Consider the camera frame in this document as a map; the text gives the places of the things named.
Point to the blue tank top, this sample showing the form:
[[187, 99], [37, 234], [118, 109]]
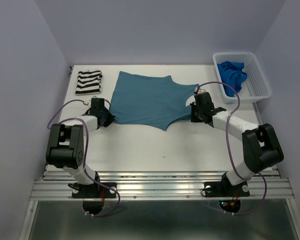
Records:
[[232, 74]]

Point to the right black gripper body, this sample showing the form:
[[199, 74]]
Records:
[[196, 113]]

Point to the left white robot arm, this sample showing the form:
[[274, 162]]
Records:
[[69, 140]]

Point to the white plastic basket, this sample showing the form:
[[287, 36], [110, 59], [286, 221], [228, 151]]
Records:
[[256, 86]]

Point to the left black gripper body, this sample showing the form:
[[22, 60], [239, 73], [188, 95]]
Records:
[[108, 117]]

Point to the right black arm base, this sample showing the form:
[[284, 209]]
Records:
[[229, 194]]

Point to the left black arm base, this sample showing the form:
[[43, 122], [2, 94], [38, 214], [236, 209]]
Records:
[[94, 197]]

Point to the teal tank top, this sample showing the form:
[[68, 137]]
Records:
[[153, 101]]

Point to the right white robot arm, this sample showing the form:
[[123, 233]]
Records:
[[261, 147]]

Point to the black white striped tank top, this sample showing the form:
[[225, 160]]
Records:
[[89, 82]]

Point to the aluminium mounting rail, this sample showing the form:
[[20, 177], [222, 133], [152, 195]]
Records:
[[166, 185]]

